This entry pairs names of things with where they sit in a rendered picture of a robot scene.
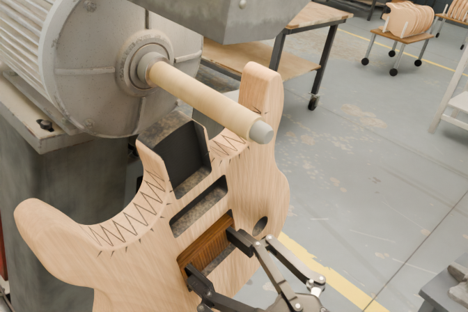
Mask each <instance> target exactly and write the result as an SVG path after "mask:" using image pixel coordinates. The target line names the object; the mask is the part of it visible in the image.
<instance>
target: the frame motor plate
mask: <svg viewBox="0 0 468 312"><path fill-rule="evenodd" d="M4 70H12V68H10V67H9V66H8V65H7V64H5V63H4V62H3V61H2V60H1V59H0V114H1V115H2V116H3V117H4V118H5V119H6V120H7V121H8V122H9V123H10V124H11V125H12V126H13V127H14V128H15V129H16V130H17V131H18V132H19V133H20V134H21V135H22V137H23V138H24V139H25V140H26V141H27V142H28V143H29V144H30V145H31V146H32V147H33V148H34V149H35V150H36V151H37V152H38V153H39V154H40V155H42V154H45V153H50V152H53V151H56V150H60V149H64V148H69V147H71V146H76V145H79V144H82V143H87V142H89V141H94V140H98V139H102V138H103V137H98V136H94V135H92V134H89V133H86V132H82V133H79V134H74V135H69V134H68V133H66V132H65V131H64V130H63V129H62V128H61V127H59V126H58V125H57V124H56V123H55V122H54V121H53V120H52V119H51V118H50V117H49V116H48V115H47V114H45V113H44V112H43V111H42V110H41V109H40V108H39V107H37V106H36V105H35V104H34V103H33V102H32V101H30V99H28V97H27V96H25V94H23V93H22V92H21V91H20V90H19V89H18V88H16V87H15V86H14V85H13V84H12V83H11V82H10V81H8V80H7V79H6V78H5V77H4V76H3V71H4Z"/></svg>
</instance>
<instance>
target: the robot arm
mask: <svg viewBox="0 0 468 312"><path fill-rule="evenodd" d="M226 236H227V240H228V241H229V242H231V243H232V244H233V245H235V246H236V247H237V248H238V249H239V250H240V251H241V252H243V253H244V254H245V255H247V256H248V257H249V258H251V257H252V256H253V255H254V254H255V257H257V259H258V261H259V263H260V264H261V266H262V267H263V269H264V270H265V273H266V274H267V276H268V277H269V279H270V281H271V282H272V284H273V286H274V287H275V289H276V291H277V292H278V296H277V297H276V299H275V302H274V303H273V304H271V305H270V306H268V307H267V308H266V310H263V309H260V308H254V307H252V306H249V305H247V304H244V303H242V302H239V301H237V300H235V299H232V298H230V297H227V296H225V295H222V294H220V293H217V292H215V288H214V286H213V282H211V281H210V280H209V279H208V278H207V277H206V276H204V275H203V274H202V273H201V272H200V271H198V270H197V269H196V268H195V267H194V266H193V265H192V264H191V263H190V264H188V266H186V267H185V268H184V269H185V272H186V274H187V275H188V276H189V278H188V279H187V282H188V284H189V287H190V288H191V289H192V290H193V291H194V292H195V293H196V294H197V295H198V296H199V297H200V298H201V299H202V300H201V303H200V304H199V305H198V306H197V308H196V310H197V311H198V312H214V311H213V310H212V308H214V309H216V310H218V311H221V312H331V311H329V310H328V309H326V308H325V307H324V306H323V305H322V303H321V301H320V299H319V297H320V295H321V292H323V291H325V286H326V277H325V276H324V275H322V274H320V273H317V272H315V271H313V270H311V269H310V268H308V267H307V266H306V265H305V264H304V263H303V262H302V261H301V260H300V259H299V258H298V257H296V255H295V254H293V253H292V252H291V251H290V250H289V249H288V248H286V247H285V246H284V245H283V244H282V243H281V242H280V241H278V240H277V239H276V238H275V237H274V236H273V235H271V234H269V235H267V236H266V238H264V239H262V240H257V239H255V238H254V237H252V236H251V235H250V234H248V232H246V231H245V230H244V229H241V228H240V229H239V230H238V231H236V230H234V229H233V228H232V227H230V226H229V227H228V228H227V229H226ZM267 251H269V252H271V253H272V254H273V255H274V256H275V257H276V258H277V259H278V260H279V261H280V262H281V263H282V264H283V265H285V266H286V267H287V268H288V269H289V270H290V271H291V272H292V273H293V274H294V275H295V276H296V277H297V278H298V279H299V280H300V281H301V282H302V283H303V284H305V285H306V289H307V290H308V291H310V293H311V294H308V293H300V292H294V291H293V289H292V288H291V287H290V285H289V283H288V282H287V281H286V280H285V279H284V277H283V275H282V274H281V272H280V271H279V269H278V267H277V266H276V264H275V263H274V261H273V260H272V258H271V256H270V255H269V254H268V252H267ZM447 270H448V271H449V272H450V273H451V274H452V275H453V276H454V277H455V278H456V279H457V280H458V281H459V282H460V283H459V284H458V285H457V286H455V287H452V288H449V290H448V292H447V294H448V296H449V297H450V298H451V299H452V300H454V301H456V302H458V303H459V304H461V305H463V306H464V307H465V308H466V309H468V269H467V268H466V267H463V266H461V265H459V264H457V263H455V262H452V263H451V265H449V266H448V267H447Z"/></svg>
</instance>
